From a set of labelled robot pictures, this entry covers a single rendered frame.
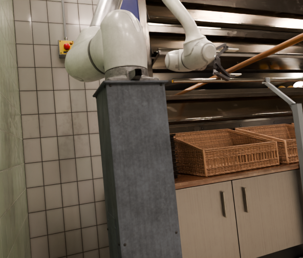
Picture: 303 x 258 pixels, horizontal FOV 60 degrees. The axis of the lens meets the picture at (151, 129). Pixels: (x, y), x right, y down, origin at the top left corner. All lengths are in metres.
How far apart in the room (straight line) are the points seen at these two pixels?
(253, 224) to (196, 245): 0.38
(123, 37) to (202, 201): 0.94
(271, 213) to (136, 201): 1.07
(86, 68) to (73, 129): 0.81
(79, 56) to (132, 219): 0.62
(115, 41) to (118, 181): 0.46
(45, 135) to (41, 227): 0.56
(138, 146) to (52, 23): 1.32
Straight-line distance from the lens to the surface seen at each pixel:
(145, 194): 0.85
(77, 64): 1.08
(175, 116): 1.98
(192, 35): 1.21
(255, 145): 1.72
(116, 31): 0.94
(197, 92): 2.12
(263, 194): 1.70
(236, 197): 1.59
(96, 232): 1.88
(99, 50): 0.98
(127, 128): 0.83
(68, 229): 1.85
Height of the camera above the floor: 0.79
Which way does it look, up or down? 3 degrees up
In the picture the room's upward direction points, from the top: 6 degrees counter-clockwise
